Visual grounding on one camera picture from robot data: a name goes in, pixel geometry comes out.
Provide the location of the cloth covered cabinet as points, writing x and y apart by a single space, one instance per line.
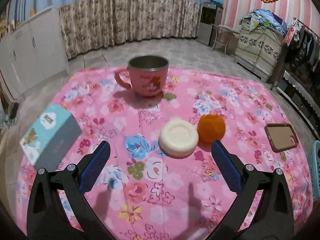
259 50

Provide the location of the clothes rack with garments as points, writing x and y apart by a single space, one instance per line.
300 56

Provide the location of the grey water dispenser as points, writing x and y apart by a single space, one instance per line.
211 16

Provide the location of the pink cartoon mug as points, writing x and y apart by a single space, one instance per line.
147 73

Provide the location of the brown phone case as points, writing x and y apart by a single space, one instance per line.
282 137

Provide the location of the pile of clothes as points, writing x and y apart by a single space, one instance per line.
266 19

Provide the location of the small metal stool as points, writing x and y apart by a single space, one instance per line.
223 35

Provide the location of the light blue tissue box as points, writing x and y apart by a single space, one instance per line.
50 137

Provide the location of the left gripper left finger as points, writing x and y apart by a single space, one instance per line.
46 216

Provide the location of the turquoise plastic laundry basket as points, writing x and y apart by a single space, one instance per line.
313 162

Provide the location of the orange mandarin fruit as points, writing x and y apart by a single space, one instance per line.
211 128

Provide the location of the low lace covered shelf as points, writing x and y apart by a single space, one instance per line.
299 96

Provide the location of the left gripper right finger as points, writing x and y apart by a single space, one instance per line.
262 208

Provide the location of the blue floral curtain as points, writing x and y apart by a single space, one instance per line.
94 24

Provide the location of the white round lid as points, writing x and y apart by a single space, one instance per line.
178 138

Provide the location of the white cabinet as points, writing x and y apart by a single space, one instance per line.
32 53

